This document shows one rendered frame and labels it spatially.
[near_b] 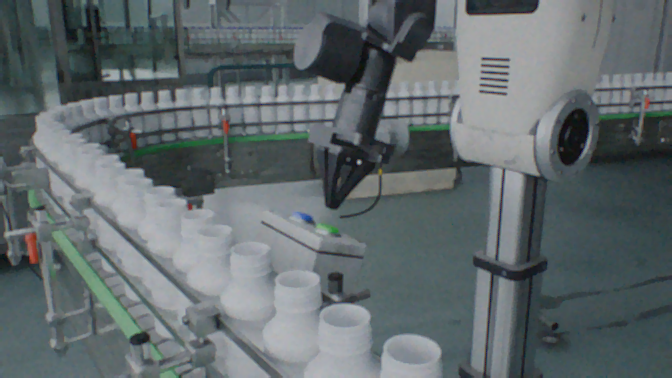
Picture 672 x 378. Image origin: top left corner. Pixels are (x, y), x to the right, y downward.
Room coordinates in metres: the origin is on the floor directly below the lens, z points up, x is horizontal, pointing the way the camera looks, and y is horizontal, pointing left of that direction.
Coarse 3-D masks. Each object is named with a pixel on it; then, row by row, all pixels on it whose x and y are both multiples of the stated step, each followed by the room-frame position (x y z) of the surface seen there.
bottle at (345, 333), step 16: (336, 304) 0.38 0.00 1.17; (352, 304) 0.38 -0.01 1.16; (320, 320) 0.36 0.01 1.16; (336, 320) 0.37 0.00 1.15; (352, 320) 0.37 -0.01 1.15; (368, 320) 0.35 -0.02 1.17; (320, 336) 0.35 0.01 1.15; (336, 336) 0.34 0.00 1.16; (352, 336) 0.34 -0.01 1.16; (368, 336) 0.35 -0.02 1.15; (320, 352) 0.35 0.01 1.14; (336, 352) 0.34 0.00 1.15; (352, 352) 0.34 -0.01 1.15; (368, 352) 0.35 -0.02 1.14; (320, 368) 0.35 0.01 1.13; (336, 368) 0.34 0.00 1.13; (352, 368) 0.34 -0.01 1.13; (368, 368) 0.35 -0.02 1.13
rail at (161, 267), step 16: (64, 176) 0.95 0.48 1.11; (48, 192) 1.09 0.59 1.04; (80, 192) 0.86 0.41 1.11; (64, 208) 0.98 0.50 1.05; (96, 208) 0.78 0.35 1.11; (112, 224) 0.72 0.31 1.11; (96, 240) 0.82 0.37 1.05; (128, 240) 0.66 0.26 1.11; (144, 256) 0.61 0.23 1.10; (160, 272) 0.57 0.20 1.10; (176, 288) 0.53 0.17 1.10; (144, 304) 0.63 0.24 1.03; (160, 320) 0.58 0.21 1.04; (224, 320) 0.44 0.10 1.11; (176, 336) 0.54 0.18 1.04; (240, 336) 0.42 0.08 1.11; (256, 352) 0.40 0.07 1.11; (272, 368) 0.38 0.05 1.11
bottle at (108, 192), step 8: (104, 168) 0.80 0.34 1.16; (112, 168) 0.80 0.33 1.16; (120, 168) 0.81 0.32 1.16; (104, 176) 0.80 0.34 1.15; (112, 176) 0.80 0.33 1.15; (104, 184) 0.80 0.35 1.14; (112, 184) 0.80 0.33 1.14; (104, 192) 0.80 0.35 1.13; (112, 192) 0.80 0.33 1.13; (96, 200) 0.80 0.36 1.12; (104, 200) 0.79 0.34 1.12; (112, 200) 0.79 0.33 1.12; (104, 208) 0.79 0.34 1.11; (96, 216) 0.80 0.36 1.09; (112, 216) 0.79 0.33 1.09; (104, 224) 0.79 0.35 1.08; (104, 232) 0.79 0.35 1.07; (112, 232) 0.79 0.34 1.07; (104, 240) 0.79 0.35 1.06; (112, 240) 0.79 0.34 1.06; (104, 248) 0.79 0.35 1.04; (112, 248) 0.79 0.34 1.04; (112, 256) 0.79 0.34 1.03; (104, 264) 0.79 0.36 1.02; (112, 272) 0.79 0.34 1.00
